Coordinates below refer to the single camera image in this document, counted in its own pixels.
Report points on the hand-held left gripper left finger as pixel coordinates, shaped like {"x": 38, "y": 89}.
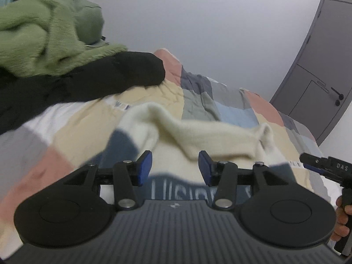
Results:
{"x": 144, "y": 167}

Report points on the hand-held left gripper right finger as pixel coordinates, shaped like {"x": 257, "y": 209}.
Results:
{"x": 205, "y": 167}

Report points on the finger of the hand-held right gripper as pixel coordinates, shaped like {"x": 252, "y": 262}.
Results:
{"x": 312, "y": 160}

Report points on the cream and navy sweater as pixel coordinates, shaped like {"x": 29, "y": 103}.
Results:
{"x": 192, "y": 134}

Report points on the person's right hand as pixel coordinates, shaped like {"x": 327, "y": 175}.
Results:
{"x": 339, "y": 227}

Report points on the patchwork quilt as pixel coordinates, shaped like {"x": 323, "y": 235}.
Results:
{"x": 198, "y": 107}

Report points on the grey door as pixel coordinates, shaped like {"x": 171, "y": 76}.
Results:
{"x": 316, "y": 60}

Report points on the black garment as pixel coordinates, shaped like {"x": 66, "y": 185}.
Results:
{"x": 110, "y": 74}

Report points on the green fleece garment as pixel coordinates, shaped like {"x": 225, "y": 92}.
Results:
{"x": 35, "y": 33}

